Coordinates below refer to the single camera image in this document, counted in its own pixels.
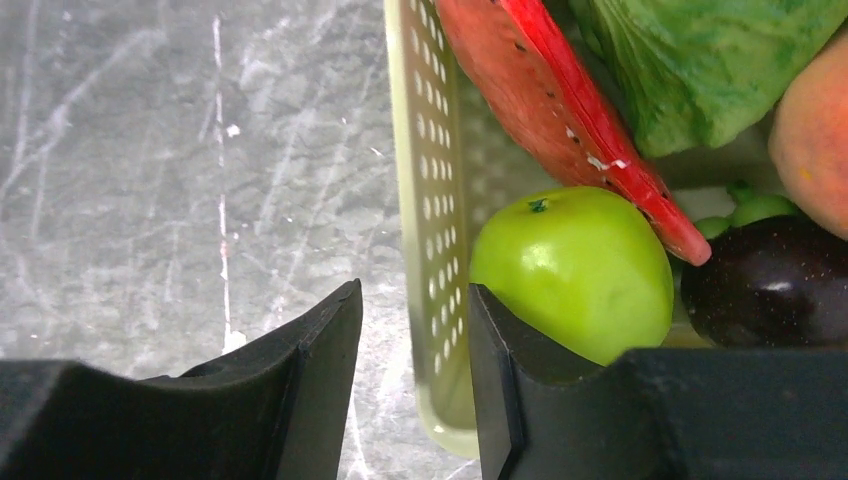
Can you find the green toy apple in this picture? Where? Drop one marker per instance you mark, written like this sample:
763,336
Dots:
582,266

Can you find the dark purple mangosteen toy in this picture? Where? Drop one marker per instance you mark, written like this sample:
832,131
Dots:
775,278

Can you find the green cabbage toy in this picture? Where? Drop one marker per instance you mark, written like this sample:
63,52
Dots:
697,73

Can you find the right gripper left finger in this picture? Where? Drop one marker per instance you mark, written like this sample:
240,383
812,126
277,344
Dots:
274,408

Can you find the red watermelon slice toy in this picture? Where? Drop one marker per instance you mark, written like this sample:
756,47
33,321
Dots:
545,99

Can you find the pale green plastic basket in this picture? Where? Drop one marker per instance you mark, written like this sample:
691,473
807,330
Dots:
456,167

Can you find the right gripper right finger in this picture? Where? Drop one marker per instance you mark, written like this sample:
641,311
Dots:
543,412

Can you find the orange peach toy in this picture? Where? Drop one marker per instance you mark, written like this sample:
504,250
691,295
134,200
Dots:
808,139

